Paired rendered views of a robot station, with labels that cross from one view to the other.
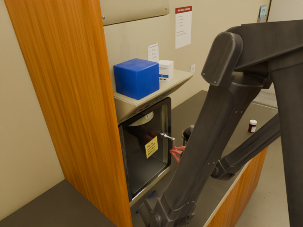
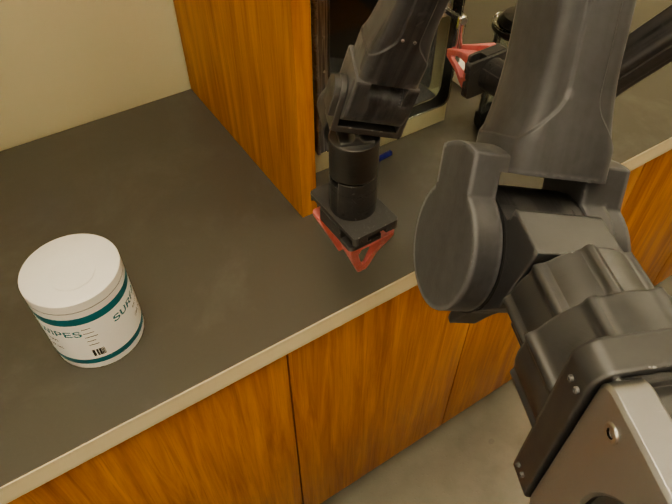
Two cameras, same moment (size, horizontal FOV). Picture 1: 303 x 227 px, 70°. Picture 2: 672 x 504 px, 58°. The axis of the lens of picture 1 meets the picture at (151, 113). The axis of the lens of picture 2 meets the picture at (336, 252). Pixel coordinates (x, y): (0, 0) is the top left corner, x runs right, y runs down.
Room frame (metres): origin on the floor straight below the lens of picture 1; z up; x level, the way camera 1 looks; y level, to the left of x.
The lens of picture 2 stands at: (-0.23, -0.13, 1.70)
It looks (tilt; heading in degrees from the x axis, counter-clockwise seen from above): 48 degrees down; 15
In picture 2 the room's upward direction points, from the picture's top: straight up
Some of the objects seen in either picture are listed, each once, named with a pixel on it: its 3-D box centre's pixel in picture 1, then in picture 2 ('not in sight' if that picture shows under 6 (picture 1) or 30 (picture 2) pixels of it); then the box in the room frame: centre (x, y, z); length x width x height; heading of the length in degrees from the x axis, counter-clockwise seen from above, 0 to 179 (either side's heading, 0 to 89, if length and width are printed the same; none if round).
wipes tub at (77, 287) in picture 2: not in sight; (86, 301); (0.19, 0.34, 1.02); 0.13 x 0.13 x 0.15
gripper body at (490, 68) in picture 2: not in sight; (498, 78); (0.71, -0.17, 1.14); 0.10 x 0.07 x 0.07; 138
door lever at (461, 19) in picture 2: (170, 144); (451, 34); (0.80, -0.08, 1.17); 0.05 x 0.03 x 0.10; 47
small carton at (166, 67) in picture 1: (164, 70); not in sight; (0.74, -0.05, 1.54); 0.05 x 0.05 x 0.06; 65
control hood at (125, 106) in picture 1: (156, 96); not in sight; (0.70, -0.02, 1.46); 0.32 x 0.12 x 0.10; 137
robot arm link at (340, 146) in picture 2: not in sight; (353, 149); (0.31, -0.01, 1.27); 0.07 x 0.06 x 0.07; 24
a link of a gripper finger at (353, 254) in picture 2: not in sight; (356, 238); (0.30, -0.02, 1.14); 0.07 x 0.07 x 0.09; 48
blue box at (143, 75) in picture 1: (137, 78); not in sight; (0.64, 0.04, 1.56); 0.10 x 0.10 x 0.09; 47
